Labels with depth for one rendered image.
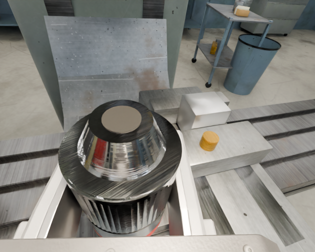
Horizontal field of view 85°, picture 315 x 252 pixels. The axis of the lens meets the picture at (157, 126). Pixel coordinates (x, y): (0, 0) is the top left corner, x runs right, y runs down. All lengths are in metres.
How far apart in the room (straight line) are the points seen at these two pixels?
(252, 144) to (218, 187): 0.08
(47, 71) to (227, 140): 0.54
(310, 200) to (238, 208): 1.61
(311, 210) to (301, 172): 1.34
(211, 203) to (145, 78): 0.41
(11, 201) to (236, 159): 0.35
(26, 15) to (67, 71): 0.15
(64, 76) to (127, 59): 0.18
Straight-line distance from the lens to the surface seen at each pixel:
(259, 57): 2.35
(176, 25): 0.62
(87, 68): 0.55
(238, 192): 0.28
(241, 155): 0.26
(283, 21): 5.79
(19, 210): 0.36
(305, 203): 1.81
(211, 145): 0.23
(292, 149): 0.51
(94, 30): 0.56
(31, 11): 0.58
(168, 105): 0.30
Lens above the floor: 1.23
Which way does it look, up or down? 45 degrees down
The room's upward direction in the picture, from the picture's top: 7 degrees clockwise
